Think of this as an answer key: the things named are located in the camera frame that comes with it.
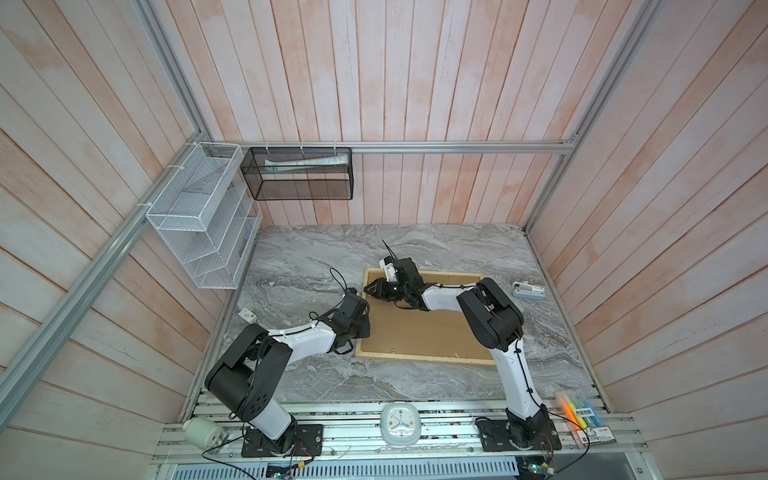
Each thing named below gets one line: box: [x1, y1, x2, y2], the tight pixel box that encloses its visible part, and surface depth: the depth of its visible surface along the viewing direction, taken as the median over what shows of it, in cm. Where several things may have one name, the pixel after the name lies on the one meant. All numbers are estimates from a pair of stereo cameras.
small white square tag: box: [238, 307, 257, 324], surface depth 97 cm
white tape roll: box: [182, 416, 229, 451], surface depth 70 cm
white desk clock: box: [380, 401, 421, 445], surface depth 76 cm
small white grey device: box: [512, 281, 546, 299], surface depth 103 cm
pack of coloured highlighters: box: [556, 392, 617, 449], surface depth 78 cm
